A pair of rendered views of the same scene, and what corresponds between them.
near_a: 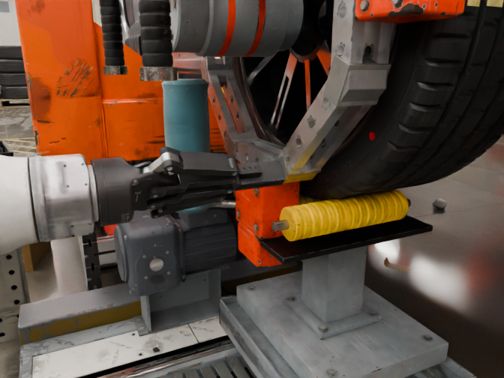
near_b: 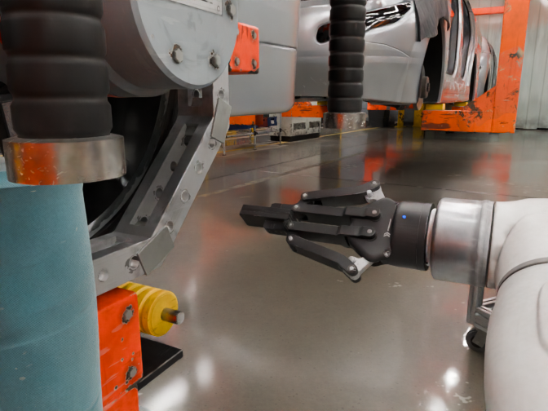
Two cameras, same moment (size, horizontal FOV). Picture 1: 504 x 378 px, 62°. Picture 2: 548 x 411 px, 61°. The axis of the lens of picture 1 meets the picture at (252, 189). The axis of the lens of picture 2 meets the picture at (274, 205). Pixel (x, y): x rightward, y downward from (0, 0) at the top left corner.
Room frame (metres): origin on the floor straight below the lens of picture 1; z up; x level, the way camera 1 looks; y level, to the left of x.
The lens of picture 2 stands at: (0.88, 0.46, 0.78)
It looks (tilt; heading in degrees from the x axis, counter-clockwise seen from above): 13 degrees down; 233
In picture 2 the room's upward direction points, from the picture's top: straight up
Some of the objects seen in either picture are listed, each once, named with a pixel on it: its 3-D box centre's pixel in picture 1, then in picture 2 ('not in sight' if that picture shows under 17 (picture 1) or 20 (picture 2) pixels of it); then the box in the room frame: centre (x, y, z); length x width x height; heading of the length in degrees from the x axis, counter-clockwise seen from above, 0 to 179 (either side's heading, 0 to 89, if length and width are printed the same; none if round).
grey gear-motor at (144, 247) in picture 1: (200, 261); not in sight; (1.04, 0.14, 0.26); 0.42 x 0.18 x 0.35; 115
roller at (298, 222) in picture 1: (346, 213); (96, 295); (0.71, -0.17, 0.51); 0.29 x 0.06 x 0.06; 115
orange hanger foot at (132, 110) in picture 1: (192, 91); not in sight; (1.25, 0.17, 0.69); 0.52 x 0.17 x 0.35; 115
